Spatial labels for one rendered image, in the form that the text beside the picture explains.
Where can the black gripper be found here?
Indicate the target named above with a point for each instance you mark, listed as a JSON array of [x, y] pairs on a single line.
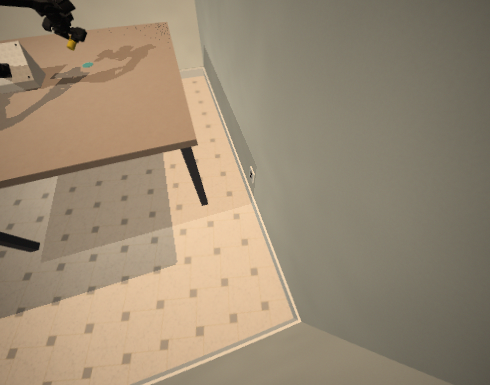
[[63, 27]]

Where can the yellow tall cylinder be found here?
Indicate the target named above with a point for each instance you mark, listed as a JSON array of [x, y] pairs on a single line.
[[71, 44]]

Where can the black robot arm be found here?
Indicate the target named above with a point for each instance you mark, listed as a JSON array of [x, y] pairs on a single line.
[[51, 7]]

